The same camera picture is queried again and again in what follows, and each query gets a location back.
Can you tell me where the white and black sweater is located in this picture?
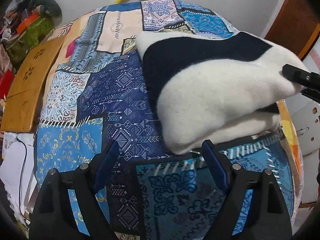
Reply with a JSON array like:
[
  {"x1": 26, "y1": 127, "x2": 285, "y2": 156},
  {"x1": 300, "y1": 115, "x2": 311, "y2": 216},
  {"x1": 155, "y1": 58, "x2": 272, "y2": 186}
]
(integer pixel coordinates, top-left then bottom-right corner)
[{"x1": 136, "y1": 31, "x2": 306, "y2": 154}]

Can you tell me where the wooden door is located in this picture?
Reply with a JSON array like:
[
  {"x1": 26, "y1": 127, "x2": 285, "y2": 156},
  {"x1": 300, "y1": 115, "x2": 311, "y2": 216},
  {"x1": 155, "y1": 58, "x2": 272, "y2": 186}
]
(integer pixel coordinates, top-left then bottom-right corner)
[{"x1": 265, "y1": 0, "x2": 319, "y2": 60}]

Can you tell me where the blue patchwork bed quilt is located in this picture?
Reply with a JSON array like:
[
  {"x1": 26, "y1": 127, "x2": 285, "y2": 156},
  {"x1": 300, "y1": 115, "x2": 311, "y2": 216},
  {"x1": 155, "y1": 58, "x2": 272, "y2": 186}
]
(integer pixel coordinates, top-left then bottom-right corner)
[{"x1": 29, "y1": 0, "x2": 299, "y2": 239}]

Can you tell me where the wooden lap desk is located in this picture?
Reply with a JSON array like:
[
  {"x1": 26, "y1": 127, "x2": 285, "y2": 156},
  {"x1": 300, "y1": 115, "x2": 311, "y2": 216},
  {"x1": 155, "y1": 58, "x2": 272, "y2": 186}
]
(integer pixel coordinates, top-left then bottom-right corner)
[{"x1": 1, "y1": 36, "x2": 65, "y2": 133}]

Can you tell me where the green fabric storage box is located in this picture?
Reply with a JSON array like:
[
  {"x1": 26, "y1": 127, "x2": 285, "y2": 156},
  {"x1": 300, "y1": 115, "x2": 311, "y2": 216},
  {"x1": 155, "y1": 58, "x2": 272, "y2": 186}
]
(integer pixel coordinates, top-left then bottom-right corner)
[{"x1": 4, "y1": 16, "x2": 54, "y2": 65}]

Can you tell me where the orange box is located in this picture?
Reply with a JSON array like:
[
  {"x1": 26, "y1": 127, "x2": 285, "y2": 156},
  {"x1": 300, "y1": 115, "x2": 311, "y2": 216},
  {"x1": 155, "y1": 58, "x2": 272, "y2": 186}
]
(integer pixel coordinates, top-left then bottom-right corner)
[{"x1": 16, "y1": 13, "x2": 39, "y2": 35}]

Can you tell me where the grey plush toy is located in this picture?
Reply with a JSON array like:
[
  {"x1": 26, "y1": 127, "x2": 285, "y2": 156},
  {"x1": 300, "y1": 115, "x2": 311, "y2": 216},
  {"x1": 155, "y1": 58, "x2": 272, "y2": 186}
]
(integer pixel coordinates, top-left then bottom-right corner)
[{"x1": 33, "y1": 0, "x2": 62, "y2": 26}]

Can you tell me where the black cable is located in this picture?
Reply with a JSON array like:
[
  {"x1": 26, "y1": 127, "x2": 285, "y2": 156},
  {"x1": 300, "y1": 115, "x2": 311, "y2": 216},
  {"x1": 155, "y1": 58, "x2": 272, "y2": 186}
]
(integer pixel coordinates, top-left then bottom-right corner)
[{"x1": 15, "y1": 136, "x2": 28, "y2": 215}]

